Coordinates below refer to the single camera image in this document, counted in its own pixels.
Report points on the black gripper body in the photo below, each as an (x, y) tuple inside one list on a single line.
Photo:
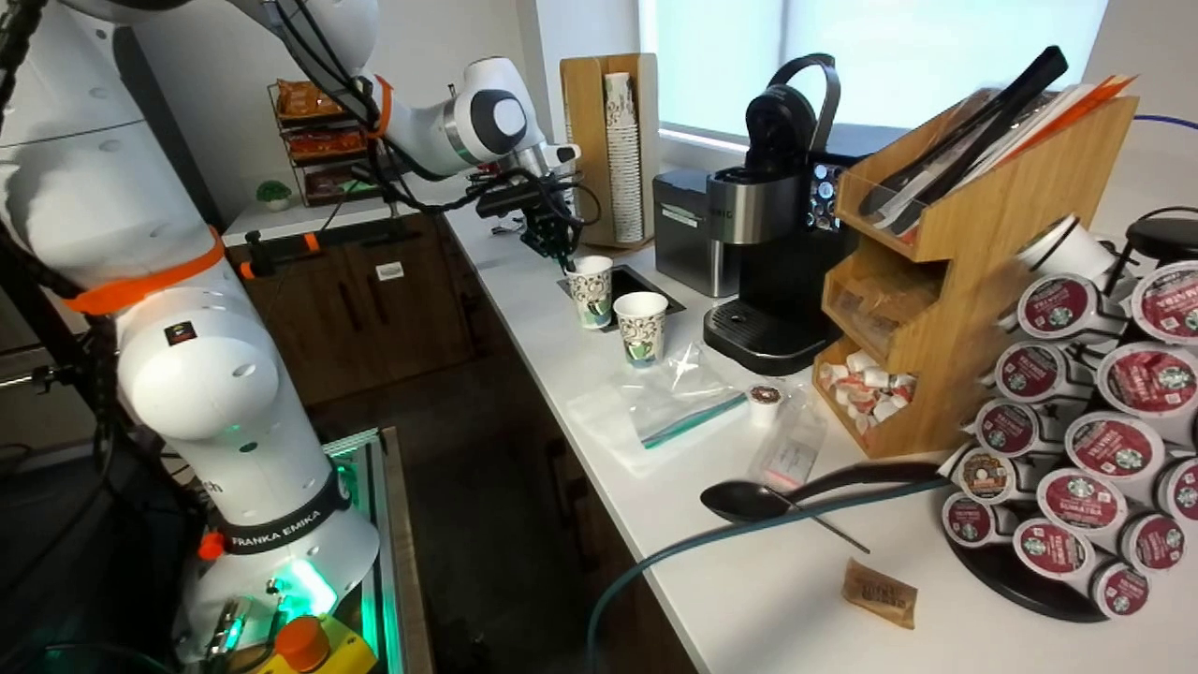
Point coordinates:
[(547, 212)]

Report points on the patterned paper cup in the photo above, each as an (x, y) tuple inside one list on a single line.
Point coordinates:
[(593, 301), (642, 332)]

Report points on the green lit robot base cart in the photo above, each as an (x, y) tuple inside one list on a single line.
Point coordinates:
[(377, 547)]

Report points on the wooden cup dispenser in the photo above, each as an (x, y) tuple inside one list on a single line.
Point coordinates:
[(583, 135)]

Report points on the creamer cup pile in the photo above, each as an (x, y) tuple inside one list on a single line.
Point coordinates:
[(866, 396)]

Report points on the steel framed trash chute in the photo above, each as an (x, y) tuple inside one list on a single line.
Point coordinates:
[(650, 286)]

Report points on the stainless steel countertop bin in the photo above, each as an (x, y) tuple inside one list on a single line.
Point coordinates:
[(679, 237)]

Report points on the clear zip bag teal seal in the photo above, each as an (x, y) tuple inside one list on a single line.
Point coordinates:
[(679, 407)]

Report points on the black silver coffee machine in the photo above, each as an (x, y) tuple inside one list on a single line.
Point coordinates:
[(772, 250)]

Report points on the brown wooden cabinet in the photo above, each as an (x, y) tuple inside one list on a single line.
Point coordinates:
[(362, 312)]

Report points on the clear plastic sleeve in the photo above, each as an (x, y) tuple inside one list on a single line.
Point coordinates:
[(789, 448)]

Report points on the brown sugar packets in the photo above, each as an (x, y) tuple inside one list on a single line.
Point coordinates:
[(866, 316)]

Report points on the black plastic spoon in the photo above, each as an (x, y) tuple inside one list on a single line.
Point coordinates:
[(743, 498)]

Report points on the thin black stir stick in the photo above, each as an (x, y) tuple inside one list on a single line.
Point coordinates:
[(830, 528)]

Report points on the black plastic cutlery bundle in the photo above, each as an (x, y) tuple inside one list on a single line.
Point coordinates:
[(959, 135)]

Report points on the wooden condiment organizer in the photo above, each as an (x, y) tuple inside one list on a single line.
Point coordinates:
[(986, 212)]

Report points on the single brown sugar packet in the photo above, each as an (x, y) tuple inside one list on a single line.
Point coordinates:
[(883, 592)]

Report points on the yellow emergency stop box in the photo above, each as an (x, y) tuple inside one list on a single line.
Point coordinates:
[(305, 647)]

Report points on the orange paper packets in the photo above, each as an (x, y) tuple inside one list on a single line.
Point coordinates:
[(1088, 99)]

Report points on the black coffee pod carousel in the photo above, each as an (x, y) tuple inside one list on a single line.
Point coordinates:
[(1016, 589)]

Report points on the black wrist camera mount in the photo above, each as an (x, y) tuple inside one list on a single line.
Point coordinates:
[(509, 195)]

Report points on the bright window white frame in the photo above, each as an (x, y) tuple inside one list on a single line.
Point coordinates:
[(874, 56)]

